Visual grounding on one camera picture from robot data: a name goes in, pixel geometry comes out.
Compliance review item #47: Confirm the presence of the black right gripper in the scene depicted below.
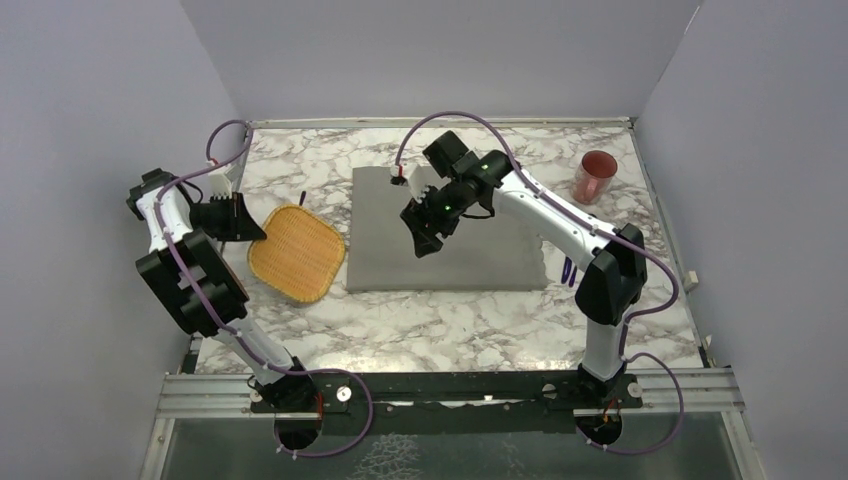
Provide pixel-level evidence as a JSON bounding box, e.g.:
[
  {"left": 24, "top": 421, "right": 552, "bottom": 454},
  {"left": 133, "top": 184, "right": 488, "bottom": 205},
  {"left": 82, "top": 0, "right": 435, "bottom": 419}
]
[{"left": 399, "top": 179, "right": 468, "bottom": 259}]

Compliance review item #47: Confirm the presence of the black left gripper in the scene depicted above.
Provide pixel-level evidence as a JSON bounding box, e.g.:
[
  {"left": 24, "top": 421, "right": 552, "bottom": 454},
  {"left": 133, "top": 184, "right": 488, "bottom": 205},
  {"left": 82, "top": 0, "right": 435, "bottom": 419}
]
[{"left": 187, "top": 190, "right": 266, "bottom": 240}]

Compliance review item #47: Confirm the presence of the grey scalloped cloth placemat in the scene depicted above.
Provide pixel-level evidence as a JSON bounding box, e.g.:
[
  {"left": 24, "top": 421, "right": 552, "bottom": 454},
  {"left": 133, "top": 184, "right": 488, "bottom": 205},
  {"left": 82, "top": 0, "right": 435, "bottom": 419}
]
[{"left": 346, "top": 166, "right": 549, "bottom": 293}]

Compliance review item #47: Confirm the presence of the woven yellow wicker tray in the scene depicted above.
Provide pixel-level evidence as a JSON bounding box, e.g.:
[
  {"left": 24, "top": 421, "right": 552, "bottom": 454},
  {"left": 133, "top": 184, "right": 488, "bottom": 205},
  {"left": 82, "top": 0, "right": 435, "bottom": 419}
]
[{"left": 247, "top": 204, "right": 346, "bottom": 304}]

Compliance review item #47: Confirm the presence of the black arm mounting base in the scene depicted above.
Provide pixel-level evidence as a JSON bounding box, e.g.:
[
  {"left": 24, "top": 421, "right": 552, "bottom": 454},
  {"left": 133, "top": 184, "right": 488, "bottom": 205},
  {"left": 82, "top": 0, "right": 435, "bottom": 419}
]
[{"left": 249, "top": 370, "right": 643, "bottom": 436}]

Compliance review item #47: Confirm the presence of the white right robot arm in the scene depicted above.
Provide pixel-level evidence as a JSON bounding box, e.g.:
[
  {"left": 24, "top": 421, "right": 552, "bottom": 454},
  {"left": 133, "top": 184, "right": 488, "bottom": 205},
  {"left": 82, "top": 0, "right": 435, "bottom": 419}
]
[{"left": 400, "top": 131, "right": 647, "bottom": 407}]

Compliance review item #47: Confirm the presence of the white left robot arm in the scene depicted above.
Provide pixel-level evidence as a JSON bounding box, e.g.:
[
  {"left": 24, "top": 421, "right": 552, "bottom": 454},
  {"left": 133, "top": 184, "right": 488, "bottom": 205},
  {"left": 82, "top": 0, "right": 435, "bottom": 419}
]
[{"left": 127, "top": 169, "right": 317, "bottom": 411}]

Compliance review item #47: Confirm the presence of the purple iridescent knife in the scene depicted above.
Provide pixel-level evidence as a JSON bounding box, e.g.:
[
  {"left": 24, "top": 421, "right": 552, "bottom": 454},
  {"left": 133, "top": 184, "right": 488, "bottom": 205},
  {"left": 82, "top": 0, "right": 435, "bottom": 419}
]
[{"left": 561, "top": 257, "right": 572, "bottom": 284}]

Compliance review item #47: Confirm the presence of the purple iridescent spoon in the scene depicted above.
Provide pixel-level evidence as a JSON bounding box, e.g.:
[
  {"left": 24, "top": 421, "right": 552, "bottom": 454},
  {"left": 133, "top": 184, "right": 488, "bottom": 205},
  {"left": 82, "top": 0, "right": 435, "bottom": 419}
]
[{"left": 567, "top": 263, "right": 578, "bottom": 287}]

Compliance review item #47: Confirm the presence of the pink patterned cup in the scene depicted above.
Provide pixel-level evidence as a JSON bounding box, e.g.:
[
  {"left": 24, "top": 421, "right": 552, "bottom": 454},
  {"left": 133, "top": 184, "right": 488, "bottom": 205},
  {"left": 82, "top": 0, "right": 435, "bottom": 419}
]
[{"left": 571, "top": 150, "right": 618, "bottom": 205}]

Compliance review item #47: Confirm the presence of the aluminium table frame rail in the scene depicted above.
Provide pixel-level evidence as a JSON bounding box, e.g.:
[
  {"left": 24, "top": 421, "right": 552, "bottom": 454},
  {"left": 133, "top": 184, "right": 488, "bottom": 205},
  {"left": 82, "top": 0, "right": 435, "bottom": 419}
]
[{"left": 139, "top": 372, "right": 266, "bottom": 480}]

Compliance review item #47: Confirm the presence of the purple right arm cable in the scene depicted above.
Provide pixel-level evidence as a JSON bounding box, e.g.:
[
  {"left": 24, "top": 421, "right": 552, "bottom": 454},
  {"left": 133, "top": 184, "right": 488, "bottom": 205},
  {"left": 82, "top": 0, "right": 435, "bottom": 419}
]
[{"left": 390, "top": 111, "right": 687, "bottom": 457}]

